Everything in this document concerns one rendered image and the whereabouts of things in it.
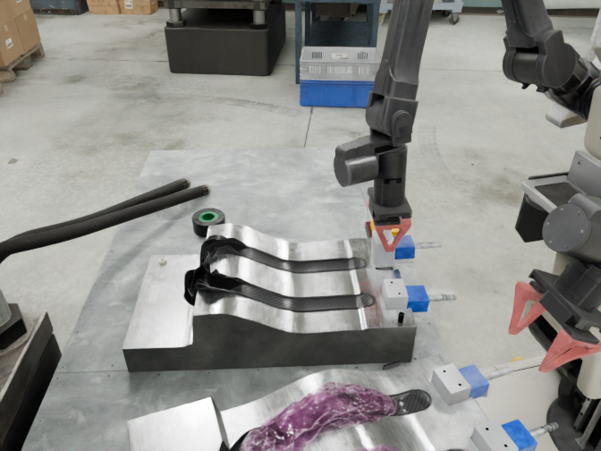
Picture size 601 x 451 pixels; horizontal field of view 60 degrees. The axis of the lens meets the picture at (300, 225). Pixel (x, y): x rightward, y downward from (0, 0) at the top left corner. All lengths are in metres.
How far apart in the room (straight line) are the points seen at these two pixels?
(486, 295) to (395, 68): 1.68
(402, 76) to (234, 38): 4.01
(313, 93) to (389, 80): 3.28
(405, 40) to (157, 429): 0.68
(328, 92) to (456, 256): 1.98
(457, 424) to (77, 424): 0.59
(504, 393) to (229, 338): 0.99
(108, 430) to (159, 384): 0.11
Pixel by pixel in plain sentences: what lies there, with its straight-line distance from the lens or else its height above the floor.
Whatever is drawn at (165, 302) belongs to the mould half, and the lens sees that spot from 1.02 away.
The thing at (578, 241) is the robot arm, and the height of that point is 1.19.
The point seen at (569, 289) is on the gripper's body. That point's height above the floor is 1.10.
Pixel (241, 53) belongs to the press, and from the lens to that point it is 4.86.
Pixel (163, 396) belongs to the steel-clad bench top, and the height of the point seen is 0.80.
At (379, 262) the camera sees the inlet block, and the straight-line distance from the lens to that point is 1.02.
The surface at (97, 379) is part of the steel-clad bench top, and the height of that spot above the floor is 0.80.
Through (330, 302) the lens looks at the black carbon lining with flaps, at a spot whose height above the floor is 0.88.
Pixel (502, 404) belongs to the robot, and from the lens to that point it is 1.66.
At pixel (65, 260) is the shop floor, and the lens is 2.72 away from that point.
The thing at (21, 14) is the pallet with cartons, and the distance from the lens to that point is 5.74.
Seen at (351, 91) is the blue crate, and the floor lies 0.13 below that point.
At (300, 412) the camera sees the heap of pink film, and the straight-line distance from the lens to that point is 0.77.
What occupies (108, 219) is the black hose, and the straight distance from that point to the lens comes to 1.21.
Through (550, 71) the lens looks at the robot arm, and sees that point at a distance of 1.05.
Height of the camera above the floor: 1.53
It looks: 34 degrees down
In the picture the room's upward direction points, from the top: straight up
